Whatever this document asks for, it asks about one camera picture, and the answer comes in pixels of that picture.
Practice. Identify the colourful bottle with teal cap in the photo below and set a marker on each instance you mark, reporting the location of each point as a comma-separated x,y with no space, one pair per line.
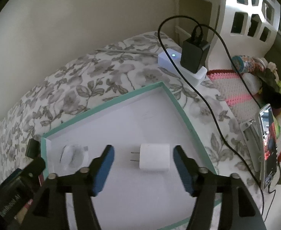
247,63

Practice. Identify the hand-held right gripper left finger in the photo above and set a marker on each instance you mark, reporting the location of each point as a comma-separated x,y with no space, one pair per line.
104,170

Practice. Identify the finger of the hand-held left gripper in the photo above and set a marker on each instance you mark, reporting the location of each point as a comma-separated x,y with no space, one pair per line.
33,148

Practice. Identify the white lattice furniture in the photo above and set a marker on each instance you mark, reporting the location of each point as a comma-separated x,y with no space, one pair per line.
226,16

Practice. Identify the white charger plug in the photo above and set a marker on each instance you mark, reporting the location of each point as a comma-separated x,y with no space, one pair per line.
154,158

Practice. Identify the smartphone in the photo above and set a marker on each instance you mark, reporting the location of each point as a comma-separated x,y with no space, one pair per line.
269,148

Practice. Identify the pink and white crochet mat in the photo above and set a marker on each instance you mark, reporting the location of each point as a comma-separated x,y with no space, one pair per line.
233,88

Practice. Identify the teal cardboard tray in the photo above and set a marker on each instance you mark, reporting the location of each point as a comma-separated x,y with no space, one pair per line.
130,124

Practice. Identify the dark cloth bundle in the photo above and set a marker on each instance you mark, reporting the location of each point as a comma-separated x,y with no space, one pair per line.
272,93

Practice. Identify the white smartwatch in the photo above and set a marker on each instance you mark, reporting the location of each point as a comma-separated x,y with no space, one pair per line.
73,157

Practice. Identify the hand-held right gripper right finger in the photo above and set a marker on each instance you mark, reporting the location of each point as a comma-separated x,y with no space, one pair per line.
183,170

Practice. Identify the grey floral blanket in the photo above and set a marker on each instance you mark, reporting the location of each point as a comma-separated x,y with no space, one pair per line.
83,81

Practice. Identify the white plastic container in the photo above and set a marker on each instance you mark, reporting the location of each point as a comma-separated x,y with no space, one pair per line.
251,82

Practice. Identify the white power strip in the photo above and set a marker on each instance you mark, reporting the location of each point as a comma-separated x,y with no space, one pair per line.
166,60

